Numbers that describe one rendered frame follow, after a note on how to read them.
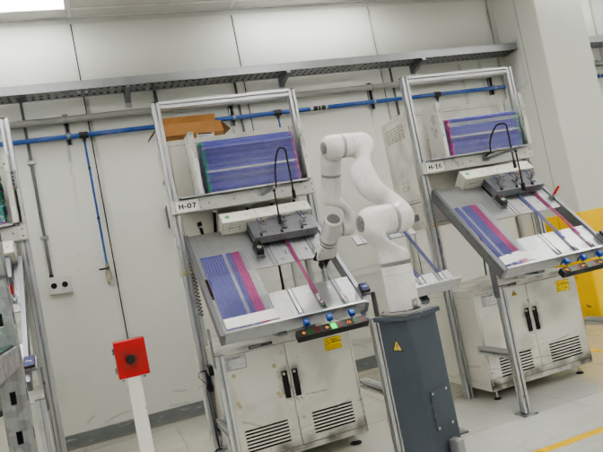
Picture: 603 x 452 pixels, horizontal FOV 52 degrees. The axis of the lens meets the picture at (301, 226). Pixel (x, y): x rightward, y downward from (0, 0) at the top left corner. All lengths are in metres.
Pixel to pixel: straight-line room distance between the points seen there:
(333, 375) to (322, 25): 3.14
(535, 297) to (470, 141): 0.97
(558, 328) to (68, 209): 3.28
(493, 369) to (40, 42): 3.72
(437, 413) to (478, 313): 1.22
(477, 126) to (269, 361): 1.86
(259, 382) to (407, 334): 0.97
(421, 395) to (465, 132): 1.88
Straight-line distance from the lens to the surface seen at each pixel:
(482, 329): 3.55
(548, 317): 3.82
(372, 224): 2.31
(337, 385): 3.18
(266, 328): 2.72
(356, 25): 5.48
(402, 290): 2.36
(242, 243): 3.14
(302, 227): 3.15
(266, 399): 3.07
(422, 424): 2.42
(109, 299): 4.58
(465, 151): 3.77
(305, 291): 2.89
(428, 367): 2.39
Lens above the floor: 0.99
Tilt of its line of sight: 3 degrees up
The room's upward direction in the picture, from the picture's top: 11 degrees counter-clockwise
